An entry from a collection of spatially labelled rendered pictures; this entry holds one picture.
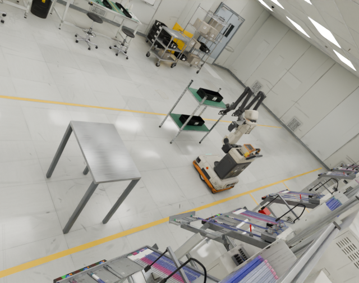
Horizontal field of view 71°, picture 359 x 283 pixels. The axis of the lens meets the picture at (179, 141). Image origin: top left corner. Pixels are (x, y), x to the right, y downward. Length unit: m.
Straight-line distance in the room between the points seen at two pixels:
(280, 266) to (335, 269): 0.92
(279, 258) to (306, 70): 10.52
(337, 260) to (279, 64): 10.36
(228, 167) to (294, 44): 8.67
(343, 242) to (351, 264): 0.14
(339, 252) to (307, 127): 9.25
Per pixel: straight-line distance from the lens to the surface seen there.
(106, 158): 2.29
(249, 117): 4.04
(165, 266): 1.80
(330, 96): 11.14
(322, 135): 11.06
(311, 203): 3.67
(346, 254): 2.17
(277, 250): 1.33
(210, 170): 4.19
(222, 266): 2.64
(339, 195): 2.68
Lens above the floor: 2.31
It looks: 29 degrees down
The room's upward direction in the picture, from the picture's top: 38 degrees clockwise
